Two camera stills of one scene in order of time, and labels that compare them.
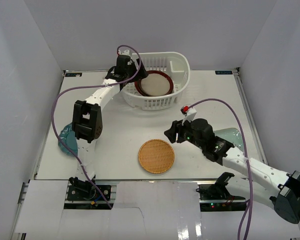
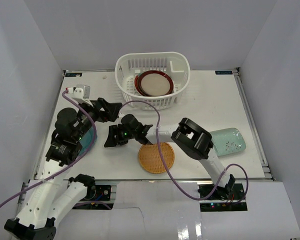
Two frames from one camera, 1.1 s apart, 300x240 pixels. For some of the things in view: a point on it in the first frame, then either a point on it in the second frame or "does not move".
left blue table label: (73, 74) does not move
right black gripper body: (185, 131) to (125, 135)
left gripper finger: (142, 73) to (112, 109)
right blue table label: (223, 72) does not move
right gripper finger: (179, 140) to (113, 130)
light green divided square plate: (231, 135) does not move
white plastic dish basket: (176, 64) does not move
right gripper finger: (171, 132) to (113, 141)
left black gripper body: (137, 71) to (97, 110)
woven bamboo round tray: (156, 156) does not move
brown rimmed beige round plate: (157, 83) does not move
